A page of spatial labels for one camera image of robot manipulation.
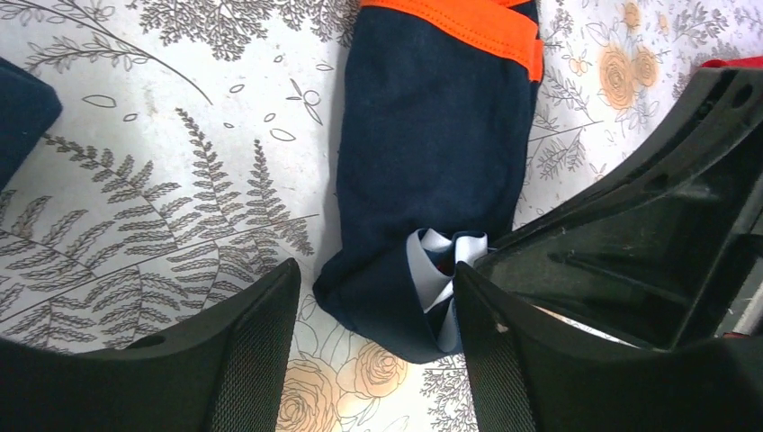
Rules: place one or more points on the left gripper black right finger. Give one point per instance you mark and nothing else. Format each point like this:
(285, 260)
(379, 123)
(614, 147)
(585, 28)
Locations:
(529, 371)

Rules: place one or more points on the plain navy garment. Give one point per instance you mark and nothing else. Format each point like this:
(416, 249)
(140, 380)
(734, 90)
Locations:
(29, 107)

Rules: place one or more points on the red folded cloth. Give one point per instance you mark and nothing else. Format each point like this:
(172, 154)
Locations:
(751, 62)

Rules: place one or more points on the navy underwear orange trim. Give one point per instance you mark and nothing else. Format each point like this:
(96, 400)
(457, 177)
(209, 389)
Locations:
(439, 102)

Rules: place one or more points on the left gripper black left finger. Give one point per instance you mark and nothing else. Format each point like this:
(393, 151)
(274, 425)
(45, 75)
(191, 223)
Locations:
(220, 370)

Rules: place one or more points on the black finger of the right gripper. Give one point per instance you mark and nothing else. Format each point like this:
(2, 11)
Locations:
(666, 249)

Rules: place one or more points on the floral bed sheet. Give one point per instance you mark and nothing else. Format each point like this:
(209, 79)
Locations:
(196, 149)

